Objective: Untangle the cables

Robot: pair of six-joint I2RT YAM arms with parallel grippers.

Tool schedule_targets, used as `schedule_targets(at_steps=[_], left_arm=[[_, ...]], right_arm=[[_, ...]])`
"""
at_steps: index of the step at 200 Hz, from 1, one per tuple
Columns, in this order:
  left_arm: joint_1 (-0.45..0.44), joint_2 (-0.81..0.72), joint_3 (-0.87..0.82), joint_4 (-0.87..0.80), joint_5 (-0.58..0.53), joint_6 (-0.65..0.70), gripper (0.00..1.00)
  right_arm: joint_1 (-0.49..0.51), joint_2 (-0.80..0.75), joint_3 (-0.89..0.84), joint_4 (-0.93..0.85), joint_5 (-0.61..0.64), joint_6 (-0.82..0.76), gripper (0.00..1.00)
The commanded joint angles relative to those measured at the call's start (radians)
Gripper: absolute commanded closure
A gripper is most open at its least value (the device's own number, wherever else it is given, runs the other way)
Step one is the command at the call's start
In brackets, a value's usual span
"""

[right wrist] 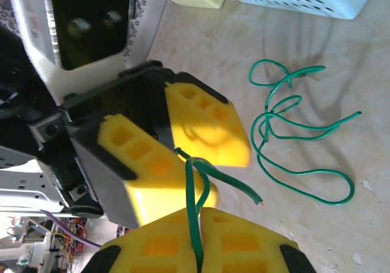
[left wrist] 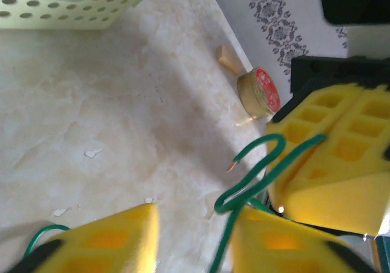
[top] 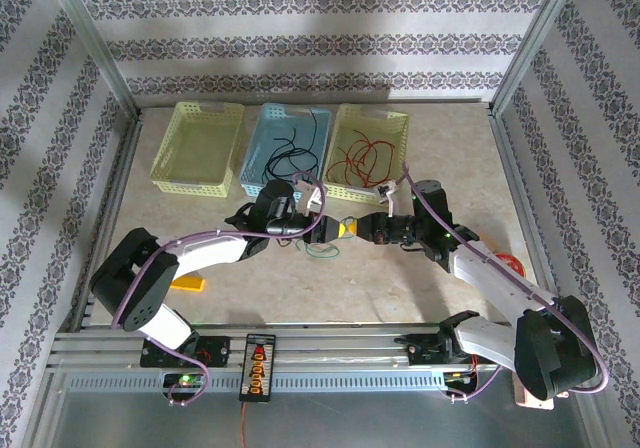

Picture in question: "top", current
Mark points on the black connector board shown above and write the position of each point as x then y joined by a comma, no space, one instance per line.
257,368

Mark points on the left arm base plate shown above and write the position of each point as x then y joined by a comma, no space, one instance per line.
220,352

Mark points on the yellow rectangular block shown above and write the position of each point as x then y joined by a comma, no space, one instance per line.
190,284

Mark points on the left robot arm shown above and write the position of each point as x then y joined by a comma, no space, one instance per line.
150,288

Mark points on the red round object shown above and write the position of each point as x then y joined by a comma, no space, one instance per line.
511,264

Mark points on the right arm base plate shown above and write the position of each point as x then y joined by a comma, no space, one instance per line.
422,354

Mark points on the yellow plastic basket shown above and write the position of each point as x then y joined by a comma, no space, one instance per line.
200,143
385,123

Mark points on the aluminium frame rail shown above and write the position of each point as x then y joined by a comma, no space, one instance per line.
340,348

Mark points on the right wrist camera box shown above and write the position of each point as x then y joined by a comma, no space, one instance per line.
389,193

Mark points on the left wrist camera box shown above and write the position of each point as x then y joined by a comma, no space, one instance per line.
309,195

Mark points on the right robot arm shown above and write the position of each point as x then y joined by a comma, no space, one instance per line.
500,278

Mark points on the small controller board with LED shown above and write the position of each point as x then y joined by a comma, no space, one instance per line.
184,380

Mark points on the beige emergency stop box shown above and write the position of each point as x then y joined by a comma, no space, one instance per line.
530,404

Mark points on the aluminium frame post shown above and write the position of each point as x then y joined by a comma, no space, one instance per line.
90,43
535,43

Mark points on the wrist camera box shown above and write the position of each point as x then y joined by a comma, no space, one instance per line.
309,195
389,193

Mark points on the blue plastic basket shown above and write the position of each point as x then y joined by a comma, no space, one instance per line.
265,133

